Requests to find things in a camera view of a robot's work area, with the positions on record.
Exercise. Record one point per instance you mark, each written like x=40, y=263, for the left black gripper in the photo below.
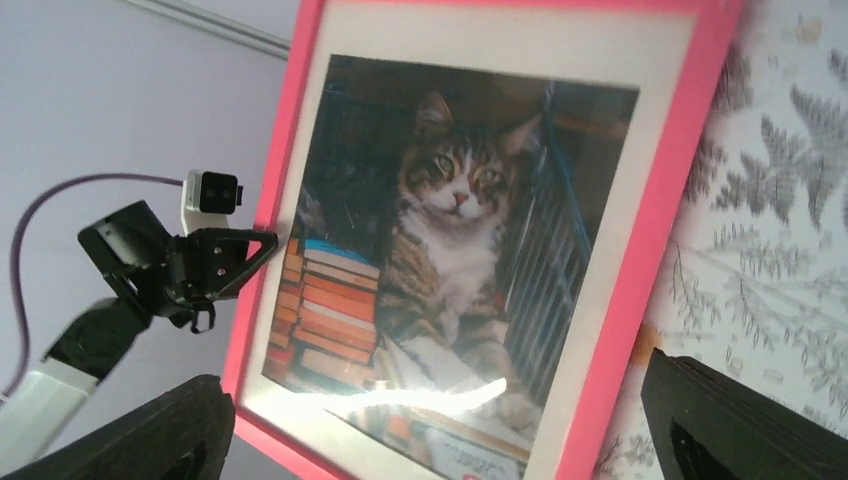
x=131, y=249

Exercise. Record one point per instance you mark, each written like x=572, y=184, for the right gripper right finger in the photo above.
x=706, y=425

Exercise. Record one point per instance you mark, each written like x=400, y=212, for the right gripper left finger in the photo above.
x=185, y=433

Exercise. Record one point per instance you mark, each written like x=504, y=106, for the pink wooden picture frame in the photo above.
x=656, y=218

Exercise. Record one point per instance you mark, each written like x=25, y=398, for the cat and books photo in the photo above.
x=450, y=252

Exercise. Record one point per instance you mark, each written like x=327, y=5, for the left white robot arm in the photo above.
x=75, y=365

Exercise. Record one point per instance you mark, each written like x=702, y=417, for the floral patterned table mat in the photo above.
x=754, y=278

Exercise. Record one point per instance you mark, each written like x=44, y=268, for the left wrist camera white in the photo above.
x=207, y=200

